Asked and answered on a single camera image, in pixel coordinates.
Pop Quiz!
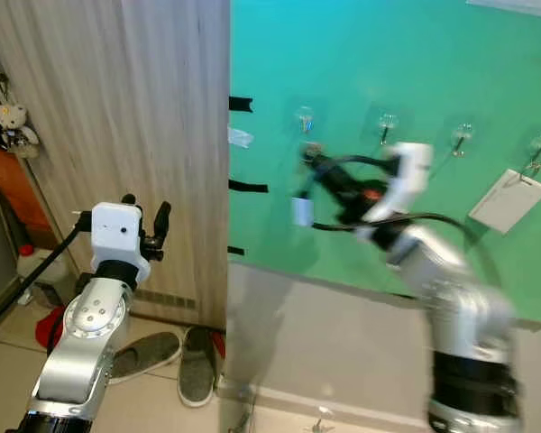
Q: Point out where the light wooden cabinet door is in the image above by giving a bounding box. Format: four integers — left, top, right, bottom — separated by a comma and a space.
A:
0, 0, 231, 330

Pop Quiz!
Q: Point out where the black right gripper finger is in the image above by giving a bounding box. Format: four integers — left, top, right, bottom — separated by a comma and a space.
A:
301, 143, 354, 183
303, 157, 347, 197

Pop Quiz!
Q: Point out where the clear adhesive wall hook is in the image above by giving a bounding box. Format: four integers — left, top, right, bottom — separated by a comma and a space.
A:
526, 134, 541, 177
377, 113, 400, 147
451, 124, 477, 156
293, 106, 318, 134

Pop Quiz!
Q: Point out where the white plastic canister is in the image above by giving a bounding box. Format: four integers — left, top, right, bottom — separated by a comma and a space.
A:
16, 244, 60, 303

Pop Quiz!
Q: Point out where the orange bag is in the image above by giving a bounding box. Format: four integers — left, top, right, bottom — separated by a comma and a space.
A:
0, 135, 32, 226

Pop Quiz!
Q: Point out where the white access card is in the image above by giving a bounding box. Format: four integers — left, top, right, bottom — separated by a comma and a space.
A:
469, 169, 541, 235

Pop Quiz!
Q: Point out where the green wall sheet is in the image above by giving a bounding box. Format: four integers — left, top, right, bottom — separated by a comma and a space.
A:
227, 0, 541, 326

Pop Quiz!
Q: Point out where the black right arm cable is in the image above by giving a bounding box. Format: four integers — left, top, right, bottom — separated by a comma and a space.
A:
311, 153, 501, 281

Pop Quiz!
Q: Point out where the small teddy bear keychain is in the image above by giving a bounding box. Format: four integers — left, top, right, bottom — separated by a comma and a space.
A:
0, 101, 37, 150

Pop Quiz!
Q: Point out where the small metal hook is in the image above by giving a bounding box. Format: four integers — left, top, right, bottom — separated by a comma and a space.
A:
314, 408, 335, 433

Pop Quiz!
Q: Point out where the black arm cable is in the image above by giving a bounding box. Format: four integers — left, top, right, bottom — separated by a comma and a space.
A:
311, 153, 501, 281
0, 212, 96, 335

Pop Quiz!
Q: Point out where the grey slipper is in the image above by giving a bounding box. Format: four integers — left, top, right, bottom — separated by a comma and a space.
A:
179, 327, 217, 407
108, 332, 181, 380

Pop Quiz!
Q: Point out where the red cloth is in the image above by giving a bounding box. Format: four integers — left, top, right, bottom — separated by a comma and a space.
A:
47, 307, 73, 353

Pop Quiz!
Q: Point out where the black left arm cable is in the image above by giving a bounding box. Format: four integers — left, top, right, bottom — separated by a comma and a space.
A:
0, 212, 96, 335

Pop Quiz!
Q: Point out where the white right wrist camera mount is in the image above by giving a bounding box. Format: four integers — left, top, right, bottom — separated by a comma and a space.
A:
377, 143, 434, 237

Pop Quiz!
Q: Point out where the white tape piece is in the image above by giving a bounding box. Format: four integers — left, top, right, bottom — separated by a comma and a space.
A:
228, 128, 255, 149

